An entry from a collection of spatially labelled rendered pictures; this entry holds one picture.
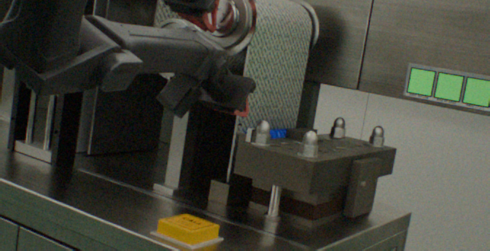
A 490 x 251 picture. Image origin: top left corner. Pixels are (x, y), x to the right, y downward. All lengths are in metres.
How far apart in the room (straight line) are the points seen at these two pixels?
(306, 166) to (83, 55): 0.57
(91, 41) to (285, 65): 0.73
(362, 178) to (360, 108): 2.74
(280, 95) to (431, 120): 2.55
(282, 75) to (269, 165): 0.26
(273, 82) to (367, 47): 0.26
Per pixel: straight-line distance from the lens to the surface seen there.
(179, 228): 1.02
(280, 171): 1.17
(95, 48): 0.69
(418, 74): 1.44
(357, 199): 1.30
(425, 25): 1.45
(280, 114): 1.40
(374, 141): 1.46
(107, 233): 1.09
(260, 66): 1.30
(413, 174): 3.93
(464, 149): 3.84
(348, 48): 1.51
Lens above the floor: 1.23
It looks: 7 degrees down
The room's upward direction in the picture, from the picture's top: 9 degrees clockwise
